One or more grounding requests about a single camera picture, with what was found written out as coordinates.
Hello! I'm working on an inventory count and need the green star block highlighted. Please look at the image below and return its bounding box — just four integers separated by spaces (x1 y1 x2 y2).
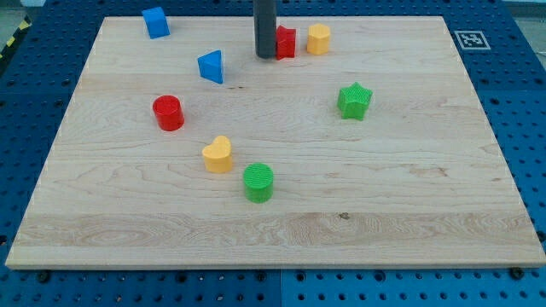
337 82 373 121

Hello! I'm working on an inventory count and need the red cylinder block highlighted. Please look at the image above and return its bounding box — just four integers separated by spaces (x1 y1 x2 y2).
152 95 184 131

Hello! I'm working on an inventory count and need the blue cube block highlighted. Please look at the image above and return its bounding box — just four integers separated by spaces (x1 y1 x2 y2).
142 7 170 39

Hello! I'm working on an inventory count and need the yellow black hazard tape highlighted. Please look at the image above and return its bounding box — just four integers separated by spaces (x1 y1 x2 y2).
1 15 32 60

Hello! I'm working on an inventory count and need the red star block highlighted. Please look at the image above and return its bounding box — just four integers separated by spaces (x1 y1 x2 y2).
276 26 297 60

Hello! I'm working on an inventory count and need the blue triangle block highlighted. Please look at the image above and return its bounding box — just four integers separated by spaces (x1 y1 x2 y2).
197 49 224 84

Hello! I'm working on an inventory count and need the white fiducial marker tag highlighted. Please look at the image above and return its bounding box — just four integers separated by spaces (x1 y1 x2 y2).
454 30 491 50

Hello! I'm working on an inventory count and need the light wooden board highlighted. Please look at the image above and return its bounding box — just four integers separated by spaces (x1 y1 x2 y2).
6 16 545 270

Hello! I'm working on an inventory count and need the green cylinder block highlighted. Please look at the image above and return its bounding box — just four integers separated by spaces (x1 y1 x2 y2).
243 163 274 203

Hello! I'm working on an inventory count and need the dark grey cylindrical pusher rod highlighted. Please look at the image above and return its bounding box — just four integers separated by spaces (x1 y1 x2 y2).
253 0 276 59

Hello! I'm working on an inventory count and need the yellow hexagon block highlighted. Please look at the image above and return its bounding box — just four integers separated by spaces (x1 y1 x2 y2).
306 23 331 55

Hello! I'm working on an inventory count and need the yellow heart block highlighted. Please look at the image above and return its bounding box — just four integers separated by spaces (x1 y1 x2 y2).
201 136 233 173

